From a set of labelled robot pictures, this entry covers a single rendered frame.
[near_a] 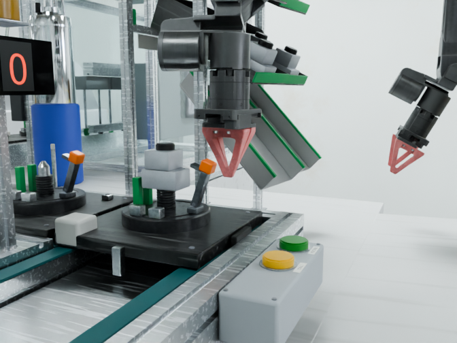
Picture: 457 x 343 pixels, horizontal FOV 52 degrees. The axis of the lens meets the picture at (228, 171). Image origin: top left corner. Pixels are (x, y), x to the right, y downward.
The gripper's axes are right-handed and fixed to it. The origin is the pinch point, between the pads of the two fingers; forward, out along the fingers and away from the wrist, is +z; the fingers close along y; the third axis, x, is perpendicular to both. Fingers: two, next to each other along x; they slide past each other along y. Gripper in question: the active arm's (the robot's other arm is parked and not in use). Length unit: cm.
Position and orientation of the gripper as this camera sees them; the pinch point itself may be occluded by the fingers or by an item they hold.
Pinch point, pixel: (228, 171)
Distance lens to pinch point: 69.1
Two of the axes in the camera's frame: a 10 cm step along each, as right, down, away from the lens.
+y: -4.1, 1.4, -9.0
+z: -0.1, 9.9, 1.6
